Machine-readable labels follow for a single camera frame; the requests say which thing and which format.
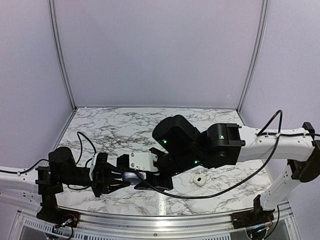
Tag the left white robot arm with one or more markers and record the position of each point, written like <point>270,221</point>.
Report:
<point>36,189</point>

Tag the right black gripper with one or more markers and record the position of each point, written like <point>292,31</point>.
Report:
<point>152,184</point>

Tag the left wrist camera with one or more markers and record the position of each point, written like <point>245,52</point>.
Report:
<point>98,164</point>

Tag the purple earbud charging case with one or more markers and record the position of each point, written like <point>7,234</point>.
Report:
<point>134,178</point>

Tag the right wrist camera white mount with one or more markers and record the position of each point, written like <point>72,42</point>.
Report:
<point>138,161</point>

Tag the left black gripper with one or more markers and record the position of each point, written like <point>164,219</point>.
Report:
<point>103,181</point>

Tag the white earbud case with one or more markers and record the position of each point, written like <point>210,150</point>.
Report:
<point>197,180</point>

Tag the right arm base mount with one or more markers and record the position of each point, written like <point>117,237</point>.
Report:
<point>249,218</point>

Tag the front aluminium rail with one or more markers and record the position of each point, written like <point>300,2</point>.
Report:
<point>103,226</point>

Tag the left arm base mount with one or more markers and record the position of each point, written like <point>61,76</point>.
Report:
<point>59,216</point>

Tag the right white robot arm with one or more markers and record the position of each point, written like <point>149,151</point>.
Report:
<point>225,144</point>

